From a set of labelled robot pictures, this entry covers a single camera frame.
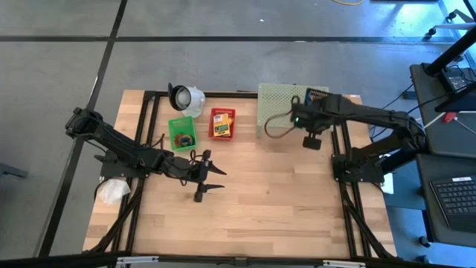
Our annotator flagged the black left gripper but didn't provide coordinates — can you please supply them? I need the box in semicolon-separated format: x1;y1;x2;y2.
178;150;228;204

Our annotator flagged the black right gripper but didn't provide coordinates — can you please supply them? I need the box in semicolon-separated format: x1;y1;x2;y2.
292;95;338;151

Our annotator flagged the black plastic basket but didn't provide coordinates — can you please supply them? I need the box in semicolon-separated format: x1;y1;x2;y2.
304;87;330;107

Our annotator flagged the red plastic basket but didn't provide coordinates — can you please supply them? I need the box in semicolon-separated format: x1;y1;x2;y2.
208;106;237;141

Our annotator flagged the green plastic basket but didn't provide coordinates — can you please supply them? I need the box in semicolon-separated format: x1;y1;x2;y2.
167;115;198;153

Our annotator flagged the black side desk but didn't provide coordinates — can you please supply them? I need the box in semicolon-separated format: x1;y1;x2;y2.
408;62;476;249

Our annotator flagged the green perforated metal shelf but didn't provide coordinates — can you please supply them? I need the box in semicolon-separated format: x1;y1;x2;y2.
255;82;334;139

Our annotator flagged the white paper sheet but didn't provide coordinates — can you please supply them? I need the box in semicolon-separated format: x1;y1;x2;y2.
379;171;395;195

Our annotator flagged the white crumpled tissue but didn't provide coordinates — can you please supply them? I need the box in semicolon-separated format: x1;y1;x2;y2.
97;177;132;206

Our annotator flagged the black power adapter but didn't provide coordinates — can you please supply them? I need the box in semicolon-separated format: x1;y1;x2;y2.
442;68;469;94

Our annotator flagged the black keyboard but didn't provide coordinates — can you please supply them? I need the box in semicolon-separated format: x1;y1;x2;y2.
429;174;476;232

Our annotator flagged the black right camera cable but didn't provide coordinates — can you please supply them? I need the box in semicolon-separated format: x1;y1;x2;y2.
263;95;300;139

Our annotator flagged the black aluminium table frame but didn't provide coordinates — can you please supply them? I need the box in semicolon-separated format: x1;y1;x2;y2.
83;90;397;268

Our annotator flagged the black floor cable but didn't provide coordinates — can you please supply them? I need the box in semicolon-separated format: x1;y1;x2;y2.
366;83;417;124

